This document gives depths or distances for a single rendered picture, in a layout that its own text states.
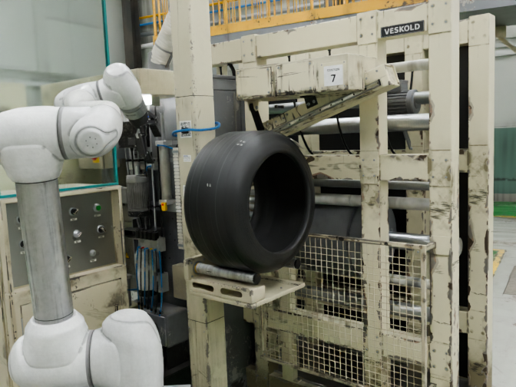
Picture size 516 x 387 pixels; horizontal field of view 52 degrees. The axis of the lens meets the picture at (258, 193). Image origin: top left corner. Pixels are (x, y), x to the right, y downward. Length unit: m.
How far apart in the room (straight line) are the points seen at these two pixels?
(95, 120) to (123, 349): 0.60
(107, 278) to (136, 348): 1.06
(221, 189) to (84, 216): 0.73
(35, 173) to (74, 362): 0.50
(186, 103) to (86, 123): 1.14
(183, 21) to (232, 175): 0.78
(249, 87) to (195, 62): 0.28
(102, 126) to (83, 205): 1.17
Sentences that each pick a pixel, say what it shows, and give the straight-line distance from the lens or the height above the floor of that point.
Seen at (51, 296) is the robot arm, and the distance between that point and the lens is 1.49.
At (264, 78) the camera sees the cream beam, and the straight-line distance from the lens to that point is 2.45.
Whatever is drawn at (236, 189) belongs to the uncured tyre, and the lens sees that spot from 2.00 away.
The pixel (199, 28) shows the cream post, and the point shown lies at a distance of 2.46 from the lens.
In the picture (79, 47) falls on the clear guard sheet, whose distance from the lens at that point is 2.48.
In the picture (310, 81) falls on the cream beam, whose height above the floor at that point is 1.69.
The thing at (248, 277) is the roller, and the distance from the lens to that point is 2.16.
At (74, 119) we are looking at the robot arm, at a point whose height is 1.53.
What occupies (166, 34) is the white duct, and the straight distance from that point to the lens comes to 2.96.
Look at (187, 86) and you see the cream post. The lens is 2.41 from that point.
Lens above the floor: 1.48
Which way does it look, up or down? 6 degrees down
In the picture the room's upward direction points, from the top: 2 degrees counter-clockwise
